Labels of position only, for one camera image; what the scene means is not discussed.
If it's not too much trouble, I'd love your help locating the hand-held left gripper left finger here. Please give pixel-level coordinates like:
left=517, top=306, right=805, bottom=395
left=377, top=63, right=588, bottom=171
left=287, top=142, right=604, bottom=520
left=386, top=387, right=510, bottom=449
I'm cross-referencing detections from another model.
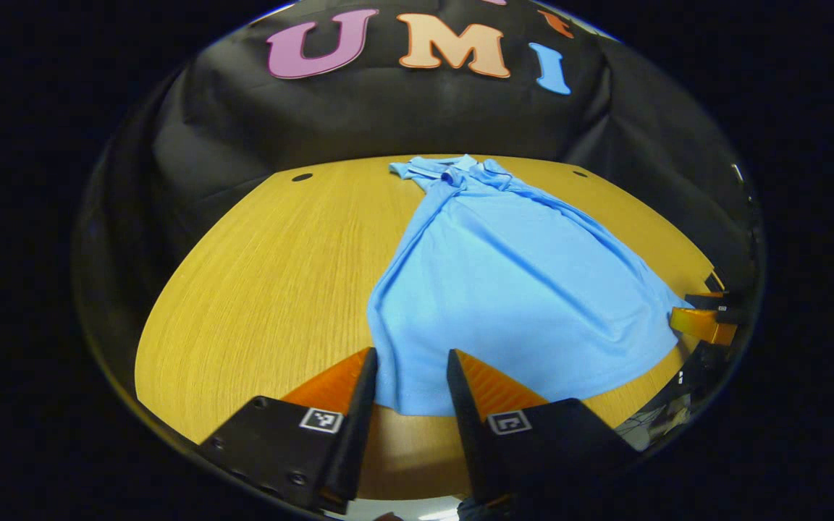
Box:
left=195, top=346, right=379, bottom=516

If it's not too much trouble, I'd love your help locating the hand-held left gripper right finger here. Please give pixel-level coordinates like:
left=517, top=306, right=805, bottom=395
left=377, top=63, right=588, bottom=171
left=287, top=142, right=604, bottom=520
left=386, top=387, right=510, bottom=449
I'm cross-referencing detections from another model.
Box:
left=446, top=349, right=642, bottom=511

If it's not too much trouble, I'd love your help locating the light blue polo T-shirt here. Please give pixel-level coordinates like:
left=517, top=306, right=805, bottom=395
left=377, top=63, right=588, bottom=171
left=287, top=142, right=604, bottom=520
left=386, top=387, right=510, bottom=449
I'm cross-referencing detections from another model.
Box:
left=366, top=153, right=693, bottom=418

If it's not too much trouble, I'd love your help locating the black backdrop cloth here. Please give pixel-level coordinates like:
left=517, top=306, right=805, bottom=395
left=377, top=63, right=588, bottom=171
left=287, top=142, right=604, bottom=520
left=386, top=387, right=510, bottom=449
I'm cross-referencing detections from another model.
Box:
left=73, top=0, right=765, bottom=377

